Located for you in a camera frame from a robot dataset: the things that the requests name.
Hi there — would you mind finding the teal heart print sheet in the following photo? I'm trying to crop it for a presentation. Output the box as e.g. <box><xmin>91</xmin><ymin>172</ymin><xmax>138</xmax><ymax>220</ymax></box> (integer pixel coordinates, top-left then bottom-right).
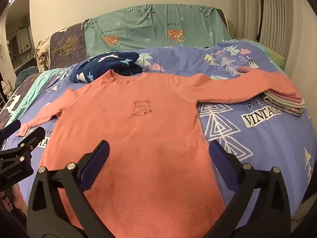
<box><xmin>84</xmin><ymin>4</ymin><xmax>232</xmax><ymax>57</ymax></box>

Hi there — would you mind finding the black floor lamp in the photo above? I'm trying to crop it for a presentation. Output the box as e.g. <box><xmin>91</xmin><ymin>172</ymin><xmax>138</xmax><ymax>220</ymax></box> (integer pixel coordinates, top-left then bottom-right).
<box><xmin>254</xmin><ymin>0</ymin><xmax>267</xmax><ymax>42</ymax></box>

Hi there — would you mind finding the white cat figurine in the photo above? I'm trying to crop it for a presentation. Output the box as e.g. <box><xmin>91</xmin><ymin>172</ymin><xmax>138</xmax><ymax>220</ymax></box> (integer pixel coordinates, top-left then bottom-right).
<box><xmin>1</xmin><ymin>78</ymin><xmax>10</xmax><ymax>96</ymax></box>

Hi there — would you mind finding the grey folded garment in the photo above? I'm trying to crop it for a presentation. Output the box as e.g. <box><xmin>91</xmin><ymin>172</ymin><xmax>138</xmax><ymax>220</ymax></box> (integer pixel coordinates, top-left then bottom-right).
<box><xmin>264</xmin><ymin>95</ymin><xmax>306</xmax><ymax>109</ymax></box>

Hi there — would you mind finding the dark tree print cloth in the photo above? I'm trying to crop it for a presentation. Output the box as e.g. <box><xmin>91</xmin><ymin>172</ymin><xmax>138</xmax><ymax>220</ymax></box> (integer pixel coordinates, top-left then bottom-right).
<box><xmin>0</xmin><ymin>21</ymin><xmax>87</xmax><ymax>127</ymax></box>

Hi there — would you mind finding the light green cloth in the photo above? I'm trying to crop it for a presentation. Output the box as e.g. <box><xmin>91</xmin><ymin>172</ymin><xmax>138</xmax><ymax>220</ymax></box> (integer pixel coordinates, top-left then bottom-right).
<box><xmin>228</xmin><ymin>21</ymin><xmax>286</xmax><ymax>63</ymax></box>

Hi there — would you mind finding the floral folded garment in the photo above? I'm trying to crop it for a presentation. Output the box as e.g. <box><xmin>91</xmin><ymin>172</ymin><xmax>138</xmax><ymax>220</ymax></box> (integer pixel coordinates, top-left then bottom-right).
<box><xmin>269</xmin><ymin>102</ymin><xmax>306</xmax><ymax>117</ymax></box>

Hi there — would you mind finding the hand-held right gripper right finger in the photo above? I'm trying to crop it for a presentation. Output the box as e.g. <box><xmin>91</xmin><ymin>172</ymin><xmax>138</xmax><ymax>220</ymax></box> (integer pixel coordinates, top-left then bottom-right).
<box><xmin>208</xmin><ymin>140</ymin><xmax>291</xmax><ymax>238</ymax></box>

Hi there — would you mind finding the pink folded garment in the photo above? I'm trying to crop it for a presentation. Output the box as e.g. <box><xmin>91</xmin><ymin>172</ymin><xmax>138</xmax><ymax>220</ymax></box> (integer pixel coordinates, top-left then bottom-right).
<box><xmin>263</xmin><ymin>90</ymin><xmax>304</xmax><ymax>105</ymax></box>

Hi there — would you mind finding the beige knitted cloth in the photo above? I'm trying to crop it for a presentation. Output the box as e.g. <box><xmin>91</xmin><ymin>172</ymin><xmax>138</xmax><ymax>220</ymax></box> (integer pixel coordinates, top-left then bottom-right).
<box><xmin>35</xmin><ymin>38</ymin><xmax>52</xmax><ymax>72</ymax></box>

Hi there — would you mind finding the white pleated curtain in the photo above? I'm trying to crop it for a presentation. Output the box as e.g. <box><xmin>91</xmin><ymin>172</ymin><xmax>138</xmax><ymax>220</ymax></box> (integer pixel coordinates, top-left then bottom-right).
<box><xmin>229</xmin><ymin>0</ymin><xmax>317</xmax><ymax>76</ymax></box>

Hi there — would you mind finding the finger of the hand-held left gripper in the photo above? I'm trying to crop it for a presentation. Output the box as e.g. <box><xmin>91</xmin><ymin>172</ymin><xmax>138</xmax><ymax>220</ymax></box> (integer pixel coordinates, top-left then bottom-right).
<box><xmin>0</xmin><ymin>120</ymin><xmax>21</xmax><ymax>140</ymax></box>
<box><xmin>0</xmin><ymin>126</ymin><xmax>46</xmax><ymax>164</ymax></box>

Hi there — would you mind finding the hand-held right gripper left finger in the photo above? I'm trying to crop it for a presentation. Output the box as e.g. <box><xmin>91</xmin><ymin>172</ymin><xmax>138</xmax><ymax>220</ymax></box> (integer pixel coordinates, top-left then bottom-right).
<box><xmin>26</xmin><ymin>140</ymin><xmax>111</xmax><ymax>238</ymax></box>

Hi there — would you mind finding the purple printed blanket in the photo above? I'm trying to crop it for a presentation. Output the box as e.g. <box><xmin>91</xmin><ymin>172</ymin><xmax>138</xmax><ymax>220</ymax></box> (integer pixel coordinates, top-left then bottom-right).
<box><xmin>0</xmin><ymin>41</ymin><xmax>317</xmax><ymax>219</ymax></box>

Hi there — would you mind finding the orange long-sleeve shirt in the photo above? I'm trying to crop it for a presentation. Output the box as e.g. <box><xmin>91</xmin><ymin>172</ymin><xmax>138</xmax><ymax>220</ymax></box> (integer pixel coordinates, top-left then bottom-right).
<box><xmin>15</xmin><ymin>70</ymin><xmax>303</xmax><ymax>231</ymax></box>

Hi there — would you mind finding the navy star print cloth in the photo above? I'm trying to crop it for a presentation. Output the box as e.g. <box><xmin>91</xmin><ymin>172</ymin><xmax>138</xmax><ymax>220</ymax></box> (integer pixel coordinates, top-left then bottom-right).
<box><xmin>69</xmin><ymin>52</ymin><xmax>143</xmax><ymax>83</ymax></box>

